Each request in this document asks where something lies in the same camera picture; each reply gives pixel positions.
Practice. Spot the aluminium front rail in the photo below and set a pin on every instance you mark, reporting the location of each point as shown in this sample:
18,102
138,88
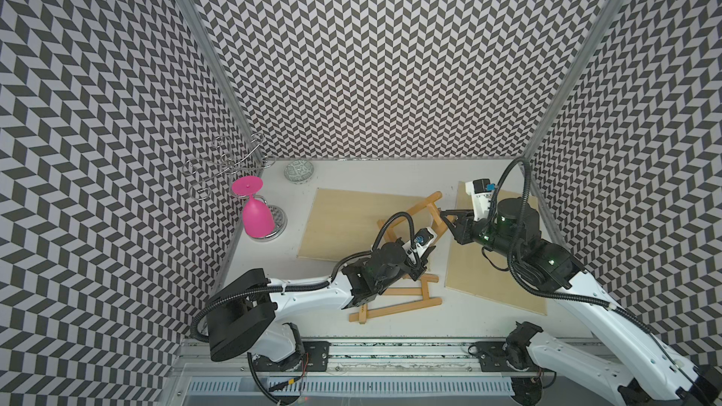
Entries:
402,370

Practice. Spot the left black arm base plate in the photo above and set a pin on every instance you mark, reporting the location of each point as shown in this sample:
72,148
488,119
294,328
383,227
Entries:
313,358

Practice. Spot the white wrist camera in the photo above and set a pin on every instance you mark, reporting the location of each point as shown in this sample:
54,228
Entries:
481,192
420,243

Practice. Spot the metal wire glass rack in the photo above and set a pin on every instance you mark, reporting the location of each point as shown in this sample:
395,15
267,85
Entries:
203,174

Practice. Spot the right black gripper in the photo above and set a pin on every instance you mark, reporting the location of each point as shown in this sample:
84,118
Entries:
463,223

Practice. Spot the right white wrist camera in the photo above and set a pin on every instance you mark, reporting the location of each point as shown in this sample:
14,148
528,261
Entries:
481,192

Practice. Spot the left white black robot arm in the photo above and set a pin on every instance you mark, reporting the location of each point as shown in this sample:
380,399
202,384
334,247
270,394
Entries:
251,314

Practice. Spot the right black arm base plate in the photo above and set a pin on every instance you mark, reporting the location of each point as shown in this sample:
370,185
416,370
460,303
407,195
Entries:
499,356

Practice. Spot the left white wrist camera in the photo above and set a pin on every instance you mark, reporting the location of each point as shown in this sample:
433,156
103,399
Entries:
420,243

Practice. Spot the round metal rack base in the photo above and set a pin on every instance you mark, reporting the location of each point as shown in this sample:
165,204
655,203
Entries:
281,222

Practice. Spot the plywood board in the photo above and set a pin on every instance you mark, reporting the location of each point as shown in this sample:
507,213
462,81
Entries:
344,222
470,271

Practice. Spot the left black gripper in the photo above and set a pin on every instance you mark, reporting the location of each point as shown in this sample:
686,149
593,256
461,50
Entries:
419,268

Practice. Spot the pink plastic wine glass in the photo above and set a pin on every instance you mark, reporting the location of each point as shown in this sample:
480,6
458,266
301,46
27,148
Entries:
257,218

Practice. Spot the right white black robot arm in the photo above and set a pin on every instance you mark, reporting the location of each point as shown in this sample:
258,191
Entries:
648,372

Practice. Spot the near wooden easel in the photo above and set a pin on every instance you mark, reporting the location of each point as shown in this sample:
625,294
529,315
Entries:
422,292

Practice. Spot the small wooden easel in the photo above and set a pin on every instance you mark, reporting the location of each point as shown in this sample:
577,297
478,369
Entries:
425,206

